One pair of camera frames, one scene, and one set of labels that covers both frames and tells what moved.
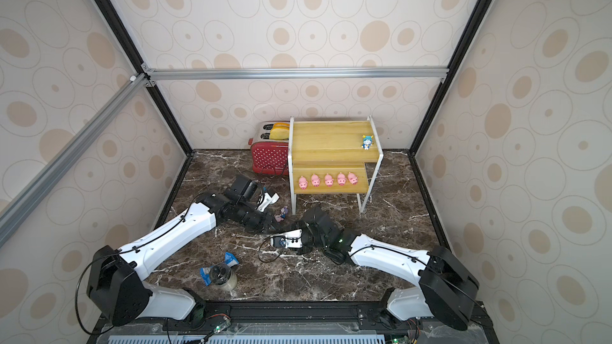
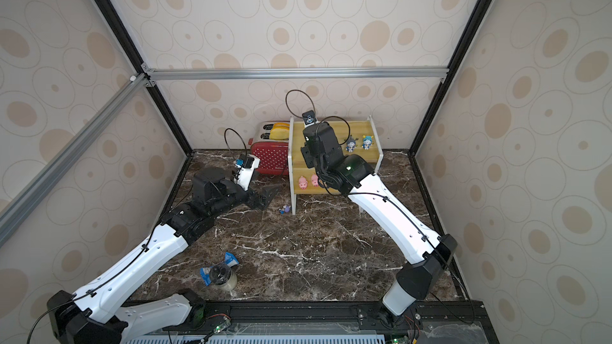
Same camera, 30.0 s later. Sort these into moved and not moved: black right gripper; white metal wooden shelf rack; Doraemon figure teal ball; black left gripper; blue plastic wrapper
Moved: black right gripper; black left gripper
Not moved: Doraemon figure teal ball; blue plastic wrapper; white metal wooden shelf rack
